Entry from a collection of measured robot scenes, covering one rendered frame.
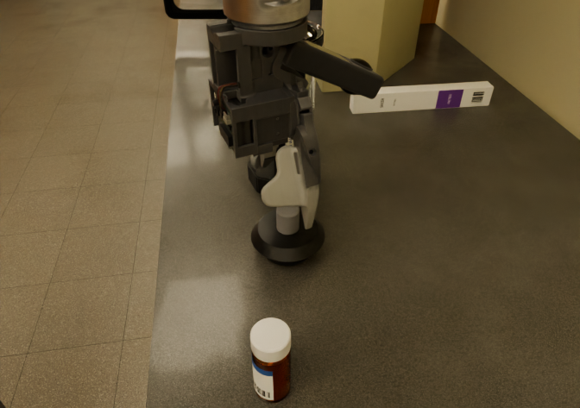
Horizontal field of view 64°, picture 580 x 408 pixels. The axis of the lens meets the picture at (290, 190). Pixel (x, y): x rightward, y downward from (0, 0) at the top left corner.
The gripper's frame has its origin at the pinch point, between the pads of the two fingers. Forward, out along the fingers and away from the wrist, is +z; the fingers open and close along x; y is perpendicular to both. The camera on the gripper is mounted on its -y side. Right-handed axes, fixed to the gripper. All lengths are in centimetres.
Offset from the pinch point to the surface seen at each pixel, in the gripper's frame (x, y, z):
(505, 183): 1.1, -35.1, 9.3
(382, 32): -34.9, -35.3, -2.2
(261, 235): 0.0, 3.9, 5.5
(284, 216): 1.0, 1.2, 2.6
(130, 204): -142, 17, 103
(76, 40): -374, 22, 103
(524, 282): 16.8, -22.7, 9.2
